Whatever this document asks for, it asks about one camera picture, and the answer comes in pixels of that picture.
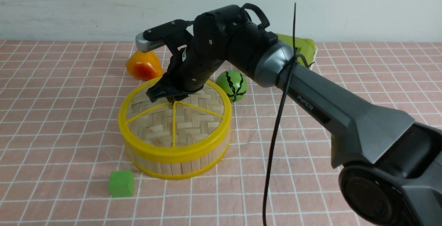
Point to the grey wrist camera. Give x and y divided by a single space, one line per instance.
172 34

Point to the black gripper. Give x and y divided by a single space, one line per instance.
191 71

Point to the lime green box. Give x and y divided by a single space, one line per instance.
303 46

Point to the green foam block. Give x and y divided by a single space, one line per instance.
121 184

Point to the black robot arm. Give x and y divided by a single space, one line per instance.
392 163

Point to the bamboo steamer basket yellow rims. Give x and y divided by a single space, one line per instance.
193 165

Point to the orange toy pepper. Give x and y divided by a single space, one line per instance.
144 66

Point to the woven bamboo lid yellow rim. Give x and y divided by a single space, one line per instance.
167 130

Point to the toy watermelon green striped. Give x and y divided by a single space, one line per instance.
233 83

